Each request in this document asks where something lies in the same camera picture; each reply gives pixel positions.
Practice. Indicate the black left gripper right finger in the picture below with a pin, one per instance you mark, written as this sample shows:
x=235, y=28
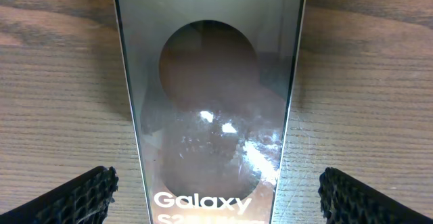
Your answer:
x=346, y=200

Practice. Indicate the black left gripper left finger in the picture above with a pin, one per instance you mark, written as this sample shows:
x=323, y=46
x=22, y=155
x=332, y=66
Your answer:
x=82, y=200

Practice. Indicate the Galaxy smartphone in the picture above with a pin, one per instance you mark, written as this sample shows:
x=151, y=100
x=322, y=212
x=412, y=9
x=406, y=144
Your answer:
x=210, y=87

